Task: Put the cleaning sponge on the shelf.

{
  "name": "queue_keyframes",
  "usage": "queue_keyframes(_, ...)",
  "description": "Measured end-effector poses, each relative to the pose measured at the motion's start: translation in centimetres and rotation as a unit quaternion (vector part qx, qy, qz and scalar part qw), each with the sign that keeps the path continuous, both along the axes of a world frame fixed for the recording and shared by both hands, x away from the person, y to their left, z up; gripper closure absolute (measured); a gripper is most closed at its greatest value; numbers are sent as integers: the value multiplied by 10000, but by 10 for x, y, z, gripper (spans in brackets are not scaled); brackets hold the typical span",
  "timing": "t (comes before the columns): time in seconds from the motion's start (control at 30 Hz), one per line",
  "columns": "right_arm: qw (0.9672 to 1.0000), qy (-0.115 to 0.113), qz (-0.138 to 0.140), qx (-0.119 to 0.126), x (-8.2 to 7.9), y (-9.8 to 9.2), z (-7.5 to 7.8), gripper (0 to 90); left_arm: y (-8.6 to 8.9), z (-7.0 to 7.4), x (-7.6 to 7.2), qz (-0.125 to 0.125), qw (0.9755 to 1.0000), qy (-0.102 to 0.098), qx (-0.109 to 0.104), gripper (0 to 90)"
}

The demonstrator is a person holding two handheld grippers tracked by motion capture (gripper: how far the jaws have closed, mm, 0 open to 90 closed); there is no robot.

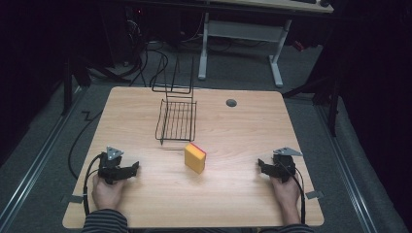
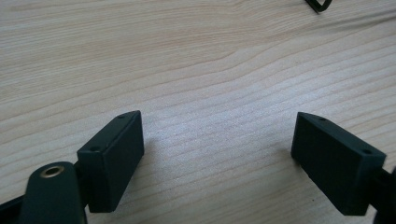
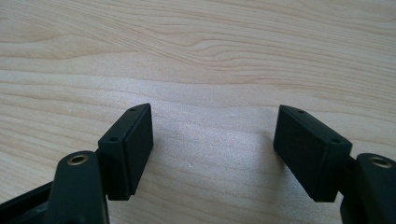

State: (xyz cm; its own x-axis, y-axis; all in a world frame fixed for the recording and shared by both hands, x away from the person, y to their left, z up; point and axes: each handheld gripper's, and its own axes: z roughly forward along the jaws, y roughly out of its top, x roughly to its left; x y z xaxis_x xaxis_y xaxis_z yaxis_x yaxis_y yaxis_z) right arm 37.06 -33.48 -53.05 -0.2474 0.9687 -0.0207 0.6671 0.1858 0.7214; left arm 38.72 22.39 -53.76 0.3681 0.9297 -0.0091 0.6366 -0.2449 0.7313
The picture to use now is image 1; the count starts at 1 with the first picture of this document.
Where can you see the black metal stand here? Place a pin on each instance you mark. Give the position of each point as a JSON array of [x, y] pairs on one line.
[[324, 93], [67, 87]]

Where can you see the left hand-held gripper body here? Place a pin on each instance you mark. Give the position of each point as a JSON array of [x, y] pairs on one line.
[[111, 168]]

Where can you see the grey tape piece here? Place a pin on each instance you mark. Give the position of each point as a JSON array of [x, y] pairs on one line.
[[314, 194], [73, 199]]

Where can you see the yellow box with red side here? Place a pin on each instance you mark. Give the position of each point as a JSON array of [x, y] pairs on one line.
[[195, 157]]

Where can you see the person's right hand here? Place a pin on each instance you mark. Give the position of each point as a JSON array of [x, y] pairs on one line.
[[286, 192]]

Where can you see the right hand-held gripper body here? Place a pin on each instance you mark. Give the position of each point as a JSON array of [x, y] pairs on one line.
[[282, 163]]

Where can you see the white metal desk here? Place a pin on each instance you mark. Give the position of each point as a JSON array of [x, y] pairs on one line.
[[256, 29]]

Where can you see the metal floor rail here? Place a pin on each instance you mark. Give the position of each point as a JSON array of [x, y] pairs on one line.
[[29, 171], [346, 171]]

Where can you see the person's left hand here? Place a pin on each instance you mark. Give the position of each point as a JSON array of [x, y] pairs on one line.
[[107, 194]]

